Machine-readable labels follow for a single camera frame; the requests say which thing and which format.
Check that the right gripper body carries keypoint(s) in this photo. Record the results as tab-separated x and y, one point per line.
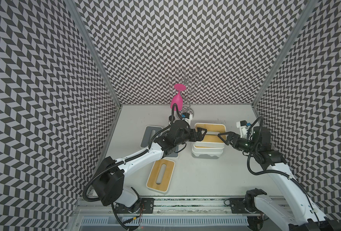
232	139

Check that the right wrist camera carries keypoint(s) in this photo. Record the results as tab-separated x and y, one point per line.
243	128

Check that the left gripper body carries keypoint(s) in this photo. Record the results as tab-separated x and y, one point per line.
192	134

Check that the bamboo lid box back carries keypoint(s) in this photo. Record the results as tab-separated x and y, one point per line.
213	130

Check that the aluminium front rail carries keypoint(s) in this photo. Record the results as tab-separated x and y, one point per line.
174	212

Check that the grey lid box centre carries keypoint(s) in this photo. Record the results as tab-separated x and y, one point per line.
174	154

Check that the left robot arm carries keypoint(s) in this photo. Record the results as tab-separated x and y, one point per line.
108	181

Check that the grey lid box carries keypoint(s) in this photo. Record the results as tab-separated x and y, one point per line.
149	132
174	154

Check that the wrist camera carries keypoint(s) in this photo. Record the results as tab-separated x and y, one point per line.
243	128
187	117

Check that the grey lid box left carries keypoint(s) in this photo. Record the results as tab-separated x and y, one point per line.
149	132

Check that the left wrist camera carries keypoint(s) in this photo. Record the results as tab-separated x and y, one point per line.
187	117

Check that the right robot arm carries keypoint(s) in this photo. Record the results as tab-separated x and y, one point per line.
305	215

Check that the pink plastic goblet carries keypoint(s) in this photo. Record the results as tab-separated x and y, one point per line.
178	99

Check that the bamboo lid box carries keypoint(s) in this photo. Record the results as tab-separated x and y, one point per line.
160	176
213	130
209	145

